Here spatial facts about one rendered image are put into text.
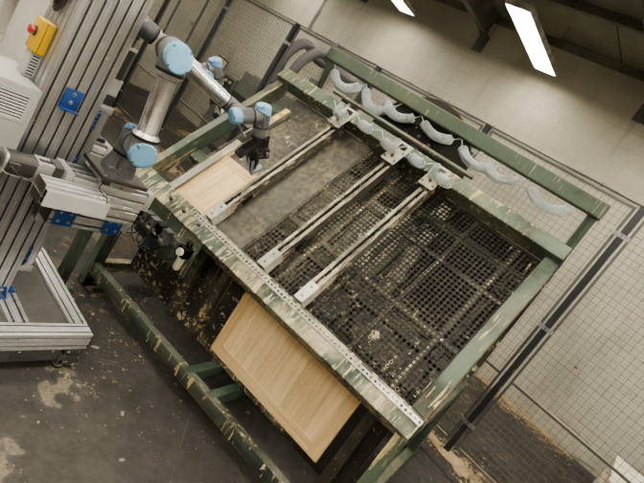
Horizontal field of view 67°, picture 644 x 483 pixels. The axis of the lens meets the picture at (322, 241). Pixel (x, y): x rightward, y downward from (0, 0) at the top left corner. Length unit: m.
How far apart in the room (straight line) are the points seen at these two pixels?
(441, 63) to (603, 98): 2.41
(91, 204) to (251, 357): 1.24
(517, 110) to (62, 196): 6.43
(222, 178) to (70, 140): 0.99
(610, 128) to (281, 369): 5.62
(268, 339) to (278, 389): 0.27
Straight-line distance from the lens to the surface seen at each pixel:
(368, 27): 9.35
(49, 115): 2.37
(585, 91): 7.53
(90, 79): 2.34
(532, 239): 2.80
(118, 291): 3.27
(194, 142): 3.32
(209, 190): 3.03
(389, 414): 2.28
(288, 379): 2.76
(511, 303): 2.61
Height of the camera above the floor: 1.75
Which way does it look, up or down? 12 degrees down
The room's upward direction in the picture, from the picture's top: 34 degrees clockwise
